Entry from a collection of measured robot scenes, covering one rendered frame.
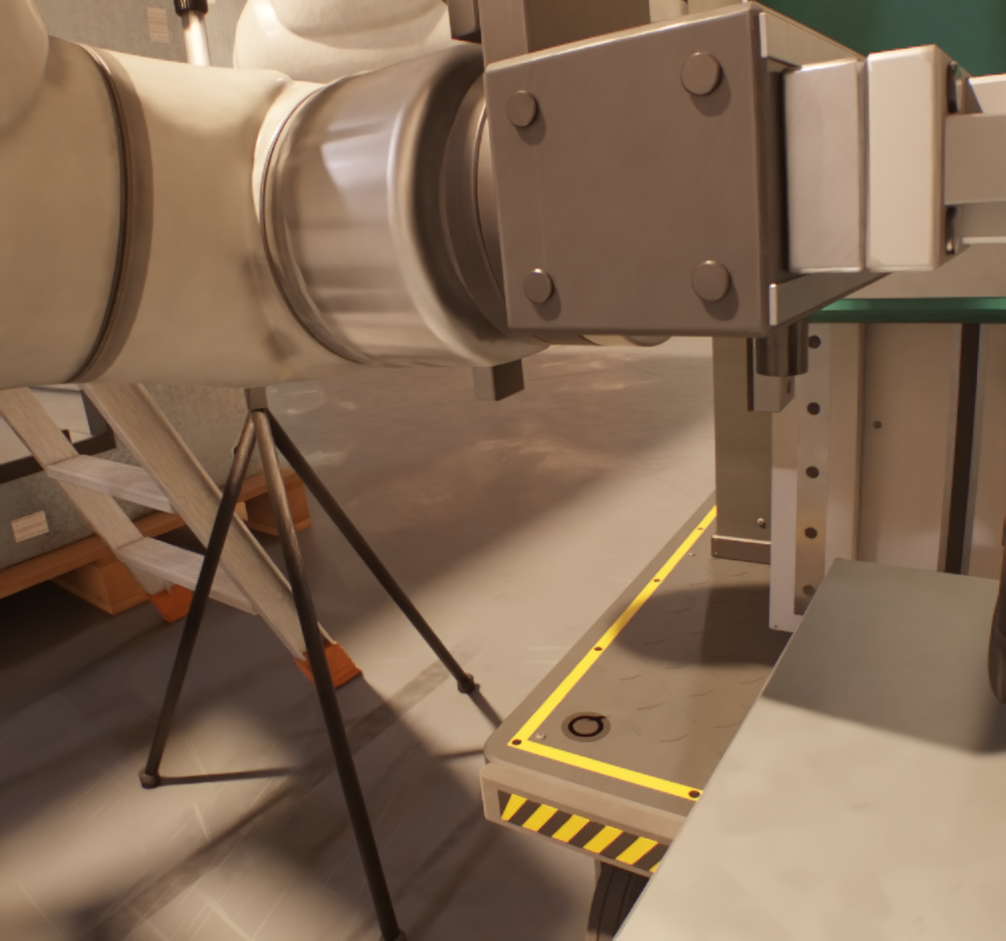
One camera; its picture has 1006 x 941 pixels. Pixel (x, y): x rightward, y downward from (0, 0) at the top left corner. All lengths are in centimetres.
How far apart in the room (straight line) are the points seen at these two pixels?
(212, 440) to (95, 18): 104
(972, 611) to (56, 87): 26
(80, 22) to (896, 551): 189
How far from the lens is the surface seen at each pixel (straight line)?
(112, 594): 194
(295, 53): 64
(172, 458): 121
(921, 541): 85
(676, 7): 34
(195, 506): 124
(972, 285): 54
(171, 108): 24
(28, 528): 194
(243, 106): 25
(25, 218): 21
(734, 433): 97
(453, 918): 102
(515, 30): 19
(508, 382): 39
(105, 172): 22
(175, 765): 137
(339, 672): 144
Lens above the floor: 75
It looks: 17 degrees down
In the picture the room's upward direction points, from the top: 6 degrees counter-clockwise
